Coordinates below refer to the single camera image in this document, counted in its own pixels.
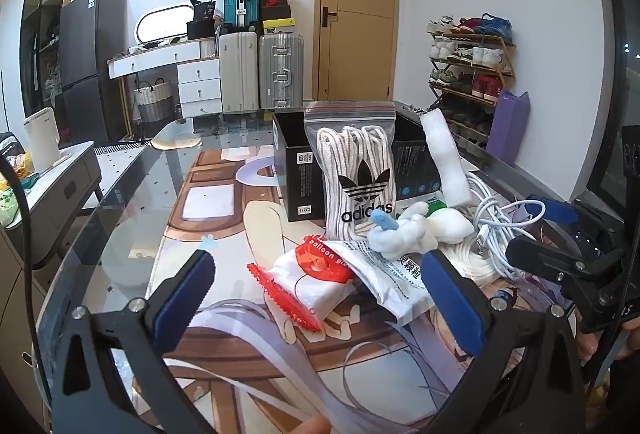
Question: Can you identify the white desk with drawers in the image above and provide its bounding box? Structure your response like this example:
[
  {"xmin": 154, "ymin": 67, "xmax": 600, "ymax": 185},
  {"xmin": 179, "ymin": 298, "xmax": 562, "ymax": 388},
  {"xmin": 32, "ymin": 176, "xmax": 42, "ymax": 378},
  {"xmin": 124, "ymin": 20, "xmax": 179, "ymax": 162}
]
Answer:
[{"xmin": 108, "ymin": 39, "xmax": 222, "ymax": 118}]

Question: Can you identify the white and blue plush toy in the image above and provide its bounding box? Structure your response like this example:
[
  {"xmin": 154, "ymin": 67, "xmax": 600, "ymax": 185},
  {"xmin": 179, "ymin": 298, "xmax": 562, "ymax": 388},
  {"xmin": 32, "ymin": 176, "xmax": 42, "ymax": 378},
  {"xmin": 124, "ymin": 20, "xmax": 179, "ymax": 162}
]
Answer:
[{"xmin": 369, "ymin": 199, "xmax": 474, "ymax": 260}]

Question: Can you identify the white cable bundle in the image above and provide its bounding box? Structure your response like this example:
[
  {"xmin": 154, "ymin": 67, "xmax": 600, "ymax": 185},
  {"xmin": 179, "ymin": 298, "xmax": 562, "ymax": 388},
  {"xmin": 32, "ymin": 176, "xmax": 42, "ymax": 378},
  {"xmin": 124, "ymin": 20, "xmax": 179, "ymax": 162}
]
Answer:
[{"xmin": 447, "ymin": 169, "xmax": 547, "ymax": 287}]

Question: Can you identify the zip bag of white shoelaces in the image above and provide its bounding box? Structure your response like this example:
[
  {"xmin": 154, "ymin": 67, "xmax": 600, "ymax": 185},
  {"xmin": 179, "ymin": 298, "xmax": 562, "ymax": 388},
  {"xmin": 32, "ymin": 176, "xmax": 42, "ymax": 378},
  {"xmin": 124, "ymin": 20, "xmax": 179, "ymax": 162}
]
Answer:
[{"xmin": 304, "ymin": 103, "xmax": 397, "ymax": 241}]

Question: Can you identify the white suitcase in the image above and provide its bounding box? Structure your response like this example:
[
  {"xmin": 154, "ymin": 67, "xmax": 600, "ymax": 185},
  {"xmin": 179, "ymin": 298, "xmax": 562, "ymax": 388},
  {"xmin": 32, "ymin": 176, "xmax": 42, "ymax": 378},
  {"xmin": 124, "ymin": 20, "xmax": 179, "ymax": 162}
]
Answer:
[{"xmin": 218, "ymin": 31, "xmax": 261, "ymax": 113}]

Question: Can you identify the dark glass wardrobe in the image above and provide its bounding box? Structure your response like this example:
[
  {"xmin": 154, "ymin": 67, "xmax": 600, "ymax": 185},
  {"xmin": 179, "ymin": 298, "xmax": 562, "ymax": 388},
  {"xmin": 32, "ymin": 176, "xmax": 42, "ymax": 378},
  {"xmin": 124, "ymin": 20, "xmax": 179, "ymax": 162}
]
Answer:
[{"xmin": 19, "ymin": 0, "xmax": 99, "ymax": 116}]

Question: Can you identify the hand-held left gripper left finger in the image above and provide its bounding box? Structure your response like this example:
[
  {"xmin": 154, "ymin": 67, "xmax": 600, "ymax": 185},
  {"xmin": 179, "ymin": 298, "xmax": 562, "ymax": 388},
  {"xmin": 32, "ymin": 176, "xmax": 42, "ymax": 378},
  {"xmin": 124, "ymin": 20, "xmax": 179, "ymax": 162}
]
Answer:
[{"xmin": 50, "ymin": 249, "xmax": 217, "ymax": 434}]

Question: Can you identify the dark grey refrigerator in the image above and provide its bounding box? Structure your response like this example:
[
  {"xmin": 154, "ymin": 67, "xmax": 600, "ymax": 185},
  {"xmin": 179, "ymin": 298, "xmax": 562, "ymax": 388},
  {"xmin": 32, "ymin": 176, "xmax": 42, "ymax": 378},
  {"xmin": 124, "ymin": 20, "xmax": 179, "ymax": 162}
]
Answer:
[{"xmin": 58, "ymin": 0, "xmax": 132, "ymax": 146}]

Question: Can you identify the white packet with red edge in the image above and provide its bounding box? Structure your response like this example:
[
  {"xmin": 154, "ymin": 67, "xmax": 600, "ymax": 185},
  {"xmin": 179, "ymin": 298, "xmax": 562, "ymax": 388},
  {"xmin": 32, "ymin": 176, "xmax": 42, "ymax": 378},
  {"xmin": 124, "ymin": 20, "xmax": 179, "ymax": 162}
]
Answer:
[{"xmin": 246, "ymin": 241, "xmax": 362, "ymax": 334}]

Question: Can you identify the wooden shoe rack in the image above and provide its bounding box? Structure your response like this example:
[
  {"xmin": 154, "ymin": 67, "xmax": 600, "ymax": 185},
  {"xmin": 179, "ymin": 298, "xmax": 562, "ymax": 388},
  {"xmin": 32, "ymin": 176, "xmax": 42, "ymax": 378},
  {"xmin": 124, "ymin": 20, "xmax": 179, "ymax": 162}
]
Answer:
[{"xmin": 426, "ymin": 26, "xmax": 517, "ymax": 150}]

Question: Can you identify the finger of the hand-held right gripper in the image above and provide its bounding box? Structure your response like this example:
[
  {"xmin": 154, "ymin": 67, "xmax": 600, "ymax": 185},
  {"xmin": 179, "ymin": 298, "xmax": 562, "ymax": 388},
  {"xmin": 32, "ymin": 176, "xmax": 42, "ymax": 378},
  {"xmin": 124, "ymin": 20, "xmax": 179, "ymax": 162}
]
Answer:
[
  {"xmin": 525, "ymin": 195, "xmax": 626, "ymax": 245},
  {"xmin": 505, "ymin": 236, "xmax": 627, "ymax": 310}
]

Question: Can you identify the printed desk mat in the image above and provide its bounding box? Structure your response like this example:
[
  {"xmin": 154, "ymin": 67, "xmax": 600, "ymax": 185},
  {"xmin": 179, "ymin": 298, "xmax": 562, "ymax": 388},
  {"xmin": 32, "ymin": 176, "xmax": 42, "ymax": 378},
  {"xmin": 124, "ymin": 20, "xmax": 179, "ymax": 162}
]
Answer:
[{"xmin": 105, "ymin": 146, "xmax": 551, "ymax": 434}]

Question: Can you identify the shoe rack with shoes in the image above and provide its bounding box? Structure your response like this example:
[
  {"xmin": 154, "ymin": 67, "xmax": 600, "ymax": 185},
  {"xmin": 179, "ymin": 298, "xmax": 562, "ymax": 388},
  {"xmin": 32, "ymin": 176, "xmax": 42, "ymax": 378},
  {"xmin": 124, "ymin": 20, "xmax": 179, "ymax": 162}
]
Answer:
[{"xmin": 426, "ymin": 13, "xmax": 515, "ymax": 135}]

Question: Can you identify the green and white packet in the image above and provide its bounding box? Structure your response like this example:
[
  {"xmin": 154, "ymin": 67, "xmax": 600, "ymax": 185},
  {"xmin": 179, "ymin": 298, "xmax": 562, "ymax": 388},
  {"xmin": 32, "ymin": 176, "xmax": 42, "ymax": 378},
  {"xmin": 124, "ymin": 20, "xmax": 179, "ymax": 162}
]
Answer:
[{"xmin": 395, "ymin": 195, "xmax": 452, "ymax": 221}]

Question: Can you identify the woven laundry basket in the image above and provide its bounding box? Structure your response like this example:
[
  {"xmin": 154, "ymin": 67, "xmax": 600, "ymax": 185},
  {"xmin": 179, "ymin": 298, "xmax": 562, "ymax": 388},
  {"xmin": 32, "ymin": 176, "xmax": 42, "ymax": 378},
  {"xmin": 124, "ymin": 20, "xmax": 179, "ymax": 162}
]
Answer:
[{"xmin": 133, "ymin": 78, "xmax": 177, "ymax": 126}]

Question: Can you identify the purple bag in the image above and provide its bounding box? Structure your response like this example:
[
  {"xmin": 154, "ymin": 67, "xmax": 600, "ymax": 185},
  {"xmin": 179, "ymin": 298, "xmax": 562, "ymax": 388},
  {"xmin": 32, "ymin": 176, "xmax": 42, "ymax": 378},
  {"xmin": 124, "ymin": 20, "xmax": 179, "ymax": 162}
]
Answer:
[{"xmin": 484, "ymin": 88, "xmax": 532, "ymax": 166}]

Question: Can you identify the black cardboard box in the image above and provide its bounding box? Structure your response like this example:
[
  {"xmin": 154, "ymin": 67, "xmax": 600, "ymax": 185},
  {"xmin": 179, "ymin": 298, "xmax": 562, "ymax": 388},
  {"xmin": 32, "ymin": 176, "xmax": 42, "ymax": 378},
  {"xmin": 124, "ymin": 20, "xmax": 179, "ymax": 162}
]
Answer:
[{"xmin": 272, "ymin": 100, "xmax": 442, "ymax": 223}]

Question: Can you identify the person's right forearm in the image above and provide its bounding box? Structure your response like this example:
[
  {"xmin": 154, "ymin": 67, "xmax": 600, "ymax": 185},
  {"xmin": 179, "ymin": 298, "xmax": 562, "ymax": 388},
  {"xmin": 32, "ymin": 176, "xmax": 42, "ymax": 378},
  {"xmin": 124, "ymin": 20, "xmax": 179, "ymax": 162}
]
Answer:
[{"xmin": 602, "ymin": 354, "xmax": 640, "ymax": 434}]

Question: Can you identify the silver suitcase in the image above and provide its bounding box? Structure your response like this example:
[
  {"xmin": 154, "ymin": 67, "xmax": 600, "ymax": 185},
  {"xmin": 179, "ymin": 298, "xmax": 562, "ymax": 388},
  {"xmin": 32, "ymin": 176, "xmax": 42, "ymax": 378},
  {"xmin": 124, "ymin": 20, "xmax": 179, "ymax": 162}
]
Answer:
[{"xmin": 258, "ymin": 32, "xmax": 305, "ymax": 109}]

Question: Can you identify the round beige stool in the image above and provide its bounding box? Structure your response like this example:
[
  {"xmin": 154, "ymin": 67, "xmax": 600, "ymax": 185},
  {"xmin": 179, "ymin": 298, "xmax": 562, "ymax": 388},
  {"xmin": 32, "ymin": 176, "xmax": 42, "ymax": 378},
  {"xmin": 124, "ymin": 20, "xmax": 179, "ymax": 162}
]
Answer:
[{"xmin": 151, "ymin": 129, "xmax": 202, "ymax": 151}]

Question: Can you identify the person's left hand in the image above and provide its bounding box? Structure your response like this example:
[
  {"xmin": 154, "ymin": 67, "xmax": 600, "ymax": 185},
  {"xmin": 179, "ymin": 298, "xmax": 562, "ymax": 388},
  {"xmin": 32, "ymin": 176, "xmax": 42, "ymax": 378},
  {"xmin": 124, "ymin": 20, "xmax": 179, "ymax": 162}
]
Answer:
[{"xmin": 287, "ymin": 415, "xmax": 332, "ymax": 434}]

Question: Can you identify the white printed plastic packet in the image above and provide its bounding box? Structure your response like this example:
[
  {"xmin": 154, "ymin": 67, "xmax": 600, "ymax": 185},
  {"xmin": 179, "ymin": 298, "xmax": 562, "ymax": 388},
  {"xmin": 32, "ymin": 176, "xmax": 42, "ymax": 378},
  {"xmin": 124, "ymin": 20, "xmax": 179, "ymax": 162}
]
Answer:
[{"xmin": 344, "ymin": 238, "xmax": 442, "ymax": 321}]

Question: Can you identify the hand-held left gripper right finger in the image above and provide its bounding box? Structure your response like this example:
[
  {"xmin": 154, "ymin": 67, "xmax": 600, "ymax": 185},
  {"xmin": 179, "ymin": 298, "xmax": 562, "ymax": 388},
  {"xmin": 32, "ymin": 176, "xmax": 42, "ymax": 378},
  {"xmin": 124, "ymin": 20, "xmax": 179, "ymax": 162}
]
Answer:
[{"xmin": 424, "ymin": 249, "xmax": 587, "ymax": 434}]

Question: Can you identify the white countertop appliance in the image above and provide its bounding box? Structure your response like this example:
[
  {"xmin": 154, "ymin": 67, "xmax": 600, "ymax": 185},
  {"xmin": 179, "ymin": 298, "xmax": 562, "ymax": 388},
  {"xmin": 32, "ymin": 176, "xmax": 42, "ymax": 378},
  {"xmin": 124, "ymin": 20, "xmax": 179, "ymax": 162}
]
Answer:
[{"xmin": 25, "ymin": 107, "xmax": 64, "ymax": 171}]

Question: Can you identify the stack of shoe boxes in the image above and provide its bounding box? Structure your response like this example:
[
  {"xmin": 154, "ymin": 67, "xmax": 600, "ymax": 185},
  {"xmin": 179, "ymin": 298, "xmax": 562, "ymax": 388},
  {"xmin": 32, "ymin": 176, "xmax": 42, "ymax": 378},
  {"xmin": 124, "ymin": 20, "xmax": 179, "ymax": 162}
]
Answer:
[{"xmin": 260, "ymin": 0, "xmax": 297, "ymax": 35}]

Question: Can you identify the tan wooden door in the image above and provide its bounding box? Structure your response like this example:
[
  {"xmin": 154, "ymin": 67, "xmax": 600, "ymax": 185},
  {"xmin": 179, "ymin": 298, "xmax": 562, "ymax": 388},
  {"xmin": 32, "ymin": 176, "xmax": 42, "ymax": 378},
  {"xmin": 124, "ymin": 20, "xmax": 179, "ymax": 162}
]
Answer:
[{"xmin": 315, "ymin": 0, "xmax": 401, "ymax": 107}]

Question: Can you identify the white foam block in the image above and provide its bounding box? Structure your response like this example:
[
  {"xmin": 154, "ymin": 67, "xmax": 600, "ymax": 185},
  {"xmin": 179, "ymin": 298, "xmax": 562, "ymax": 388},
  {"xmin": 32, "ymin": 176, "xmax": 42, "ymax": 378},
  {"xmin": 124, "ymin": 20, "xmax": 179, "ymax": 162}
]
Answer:
[{"xmin": 419, "ymin": 110, "xmax": 474, "ymax": 209}]

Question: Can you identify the oval white mirror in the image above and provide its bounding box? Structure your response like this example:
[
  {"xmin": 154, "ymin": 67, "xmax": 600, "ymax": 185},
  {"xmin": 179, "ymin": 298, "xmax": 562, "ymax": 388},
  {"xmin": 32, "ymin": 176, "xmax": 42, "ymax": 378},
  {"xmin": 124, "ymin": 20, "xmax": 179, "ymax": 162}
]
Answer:
[{"xmin": 136, "ymin": 1, "xmax": 199, "ymax": 46}]

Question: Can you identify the person's right hand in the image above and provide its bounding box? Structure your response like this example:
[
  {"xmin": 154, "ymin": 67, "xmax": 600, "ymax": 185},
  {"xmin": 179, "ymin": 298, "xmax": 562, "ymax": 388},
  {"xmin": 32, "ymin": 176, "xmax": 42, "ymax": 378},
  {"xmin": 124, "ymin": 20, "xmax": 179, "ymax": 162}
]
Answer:
[{"xmin": 574, "ymin": 309, "xmax": 602, "ymax": 361}]

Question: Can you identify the black cable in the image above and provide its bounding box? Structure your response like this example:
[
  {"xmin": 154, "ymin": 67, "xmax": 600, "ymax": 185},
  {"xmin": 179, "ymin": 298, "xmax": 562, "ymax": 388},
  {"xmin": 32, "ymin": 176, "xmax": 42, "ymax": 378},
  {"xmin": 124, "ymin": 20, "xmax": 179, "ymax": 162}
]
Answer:
[{"xmin": 0, "ymin": 154, "xmax": 42, "ymax": 367}]

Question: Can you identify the red glue tape dispenser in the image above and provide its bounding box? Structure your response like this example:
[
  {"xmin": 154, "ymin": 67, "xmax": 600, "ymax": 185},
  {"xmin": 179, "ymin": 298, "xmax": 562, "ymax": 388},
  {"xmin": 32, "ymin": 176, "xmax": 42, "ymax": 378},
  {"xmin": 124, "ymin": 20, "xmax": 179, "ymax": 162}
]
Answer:
[{"xmin": 295, "ymin": 233, "xmax": 352, "ymax": 286}]

